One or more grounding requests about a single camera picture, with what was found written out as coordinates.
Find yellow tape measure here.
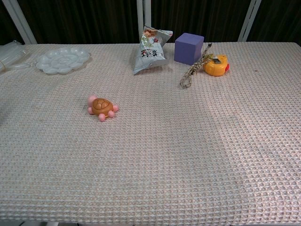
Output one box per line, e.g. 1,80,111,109
203,54,230,77

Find purple foam cube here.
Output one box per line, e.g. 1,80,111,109
174,32,205,66

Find braided straw rope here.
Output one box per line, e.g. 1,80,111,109
180,42,214,89

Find white metal frame post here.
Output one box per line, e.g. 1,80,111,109
237,0,262,42
3,0,38,45
136,0,152,43

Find pink turtle toy brown shell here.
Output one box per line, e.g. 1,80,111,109
87,94,119,123

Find white flower-shaped paint palette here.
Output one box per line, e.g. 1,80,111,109
35,48,91,76

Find silver snack bag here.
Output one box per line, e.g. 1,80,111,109
133,24,174,75

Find woven waffle tablecloth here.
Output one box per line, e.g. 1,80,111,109
0,42,301,223

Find clear plastic bag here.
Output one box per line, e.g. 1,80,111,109
0,40,38,75

